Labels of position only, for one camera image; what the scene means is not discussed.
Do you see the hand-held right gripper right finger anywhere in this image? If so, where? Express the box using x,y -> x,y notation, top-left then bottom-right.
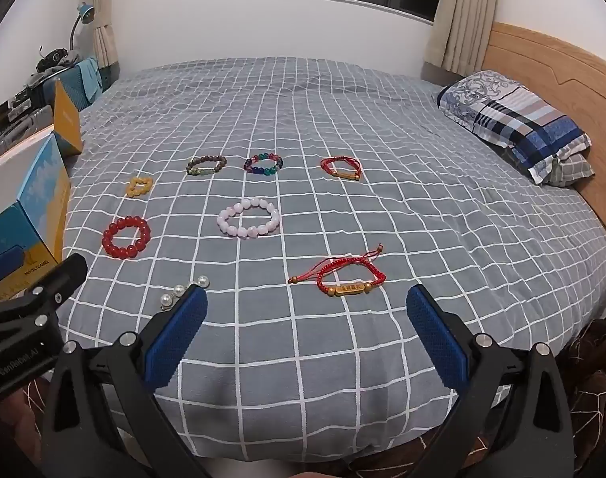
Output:
405,284 -> 579,478

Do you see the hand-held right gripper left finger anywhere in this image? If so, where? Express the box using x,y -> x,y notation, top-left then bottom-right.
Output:
38,284 -> 209,478

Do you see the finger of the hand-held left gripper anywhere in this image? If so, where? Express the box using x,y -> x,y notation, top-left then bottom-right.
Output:
0,246 -> 25,286
29,253 -> 89,310

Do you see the yellow bead bracelet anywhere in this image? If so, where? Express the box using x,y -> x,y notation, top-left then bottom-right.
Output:
125,175 -> 154,199

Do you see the red cord bracelet gold charm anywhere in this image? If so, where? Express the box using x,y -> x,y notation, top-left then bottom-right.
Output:
320,156 -> 364,182

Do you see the blue and yellow cardboard box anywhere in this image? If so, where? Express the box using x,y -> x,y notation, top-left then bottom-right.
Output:
0,80 -> 85,304

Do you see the grey clutter pile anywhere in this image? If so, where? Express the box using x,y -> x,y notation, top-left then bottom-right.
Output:
0,76 -> 56,159

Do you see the brown geometric quilt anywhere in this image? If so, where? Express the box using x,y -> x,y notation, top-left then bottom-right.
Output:
0,304 -> 606,478

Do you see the teal cloth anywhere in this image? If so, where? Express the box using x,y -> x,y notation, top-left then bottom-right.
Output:
79,57 -> 103,103

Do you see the dark clothes pile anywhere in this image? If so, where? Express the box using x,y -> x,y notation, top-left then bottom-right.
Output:
36,47 -> 81,73

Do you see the grey plaid pillow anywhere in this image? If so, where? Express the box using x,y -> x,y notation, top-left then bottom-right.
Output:
529,152 -> 596,189

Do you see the blue patterned pillow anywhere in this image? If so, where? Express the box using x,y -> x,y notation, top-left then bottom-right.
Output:
436,70 -> 593,185

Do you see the grey checked bed sheet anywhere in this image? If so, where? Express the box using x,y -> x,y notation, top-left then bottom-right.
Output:
59,56 -> 606,465

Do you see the beige curtain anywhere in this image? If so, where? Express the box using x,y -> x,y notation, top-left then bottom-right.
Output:
425,0 -> 506,80
79,0 -> 117,69

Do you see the blue desk lamp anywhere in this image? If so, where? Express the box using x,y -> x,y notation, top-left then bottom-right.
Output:
68,2 -> 97,53

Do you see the wooden headboard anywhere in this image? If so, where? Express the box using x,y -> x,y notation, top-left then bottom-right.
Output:
482,22 -> 606,251

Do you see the red bead bracelet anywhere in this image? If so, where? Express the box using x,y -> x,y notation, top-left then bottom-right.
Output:
102,215 -> 152,260

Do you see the white pearl bracelet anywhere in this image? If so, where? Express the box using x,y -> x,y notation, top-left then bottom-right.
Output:
160,275 -> 210,310

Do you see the red cord bracelet gold plaque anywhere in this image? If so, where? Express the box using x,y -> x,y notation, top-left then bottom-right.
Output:
287,244 -> 386,298

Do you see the pale pink bead bracelet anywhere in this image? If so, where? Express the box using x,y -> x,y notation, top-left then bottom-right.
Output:
217,197 -> 281,239

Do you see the brown wooden bead bracelet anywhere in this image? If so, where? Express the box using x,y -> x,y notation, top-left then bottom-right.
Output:
186,154 -> 228,176

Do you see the multicoloured glass bead bracelet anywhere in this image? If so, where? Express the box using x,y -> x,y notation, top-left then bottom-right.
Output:
243,152 -> 284,178

